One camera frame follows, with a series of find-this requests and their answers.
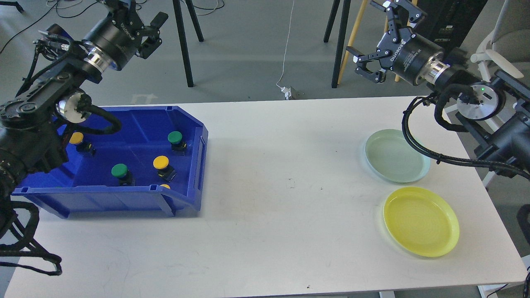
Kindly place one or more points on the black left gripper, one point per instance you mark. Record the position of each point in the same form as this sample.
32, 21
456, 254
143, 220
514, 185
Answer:
114, 40

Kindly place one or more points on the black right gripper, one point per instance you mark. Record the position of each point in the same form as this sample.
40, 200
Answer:
408, 55

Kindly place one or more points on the yellow button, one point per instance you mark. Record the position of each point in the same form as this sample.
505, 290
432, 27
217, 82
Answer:
83, 145
164, 170

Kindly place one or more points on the green button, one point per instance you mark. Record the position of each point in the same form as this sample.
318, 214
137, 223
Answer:
178, 144
122, 173

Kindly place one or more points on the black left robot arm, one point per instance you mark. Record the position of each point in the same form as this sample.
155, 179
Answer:
50, 107

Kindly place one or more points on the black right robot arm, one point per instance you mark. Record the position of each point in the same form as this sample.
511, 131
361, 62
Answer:
493, 108

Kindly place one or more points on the light green plate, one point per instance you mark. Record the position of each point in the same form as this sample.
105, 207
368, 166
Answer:
391, 157

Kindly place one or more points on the yellow plate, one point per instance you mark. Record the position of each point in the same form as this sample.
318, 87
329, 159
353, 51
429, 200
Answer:
421, 222

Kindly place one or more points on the black tripod left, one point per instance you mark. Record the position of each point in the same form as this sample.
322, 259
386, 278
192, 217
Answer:
182, 35

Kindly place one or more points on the black tripod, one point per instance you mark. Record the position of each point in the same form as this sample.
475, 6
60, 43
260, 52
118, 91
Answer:
182, 35
340, 37

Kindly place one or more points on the wooden leg stand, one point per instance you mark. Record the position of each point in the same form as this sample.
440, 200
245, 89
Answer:
352, 38

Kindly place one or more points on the black tripod right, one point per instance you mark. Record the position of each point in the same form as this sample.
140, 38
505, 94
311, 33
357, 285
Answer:
340, 37

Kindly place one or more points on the black cabinet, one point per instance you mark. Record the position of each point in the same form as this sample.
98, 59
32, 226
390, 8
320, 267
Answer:
448, 22

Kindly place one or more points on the grey office chair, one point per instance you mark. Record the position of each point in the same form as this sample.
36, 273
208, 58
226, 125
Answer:
508, 43

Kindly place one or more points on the blue plastic bin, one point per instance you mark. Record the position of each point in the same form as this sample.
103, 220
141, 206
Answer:
85, 183

